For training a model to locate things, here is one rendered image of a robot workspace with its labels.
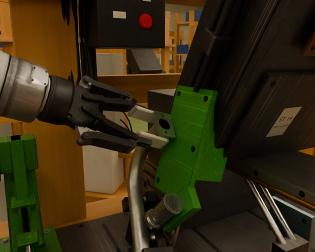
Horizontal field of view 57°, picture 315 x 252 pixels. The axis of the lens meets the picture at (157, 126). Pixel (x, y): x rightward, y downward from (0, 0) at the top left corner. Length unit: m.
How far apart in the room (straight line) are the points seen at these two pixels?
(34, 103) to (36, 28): 0.35
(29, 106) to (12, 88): 0.03
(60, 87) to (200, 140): 0.24
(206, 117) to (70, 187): 0.48
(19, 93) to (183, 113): 0.28
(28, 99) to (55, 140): 0.36
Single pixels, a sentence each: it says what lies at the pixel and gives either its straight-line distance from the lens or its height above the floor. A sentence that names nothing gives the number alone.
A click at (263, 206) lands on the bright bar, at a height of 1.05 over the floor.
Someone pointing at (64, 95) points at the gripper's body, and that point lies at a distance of 0.46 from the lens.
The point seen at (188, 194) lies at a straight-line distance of 0.50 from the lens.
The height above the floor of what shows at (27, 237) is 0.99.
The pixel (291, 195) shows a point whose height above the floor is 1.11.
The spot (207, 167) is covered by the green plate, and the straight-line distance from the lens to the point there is 0.54.
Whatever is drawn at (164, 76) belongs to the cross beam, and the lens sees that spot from 0.97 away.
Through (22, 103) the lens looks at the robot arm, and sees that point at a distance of 0.44.
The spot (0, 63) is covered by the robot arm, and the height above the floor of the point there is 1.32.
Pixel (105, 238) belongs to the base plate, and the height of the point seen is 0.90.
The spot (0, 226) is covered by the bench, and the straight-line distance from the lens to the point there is 0.94.
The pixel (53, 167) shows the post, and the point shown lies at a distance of 0.81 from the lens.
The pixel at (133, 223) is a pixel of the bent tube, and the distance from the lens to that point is 0.59.
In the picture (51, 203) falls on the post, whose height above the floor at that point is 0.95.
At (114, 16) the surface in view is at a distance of 0.70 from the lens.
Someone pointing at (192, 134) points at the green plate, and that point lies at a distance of 0.51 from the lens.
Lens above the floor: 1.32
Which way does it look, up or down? 13 degrees down
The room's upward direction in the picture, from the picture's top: straight up
